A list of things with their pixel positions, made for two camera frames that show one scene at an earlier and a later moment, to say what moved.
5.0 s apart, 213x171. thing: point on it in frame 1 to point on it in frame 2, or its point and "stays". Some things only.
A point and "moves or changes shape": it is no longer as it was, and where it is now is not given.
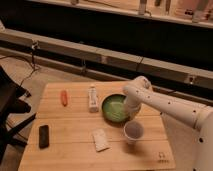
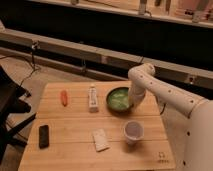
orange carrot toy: x=64 y=97 stays
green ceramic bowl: x=114 y=110 moves or changes shape
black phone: x=43 y=136 stays
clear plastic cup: x=133 y=130 stays
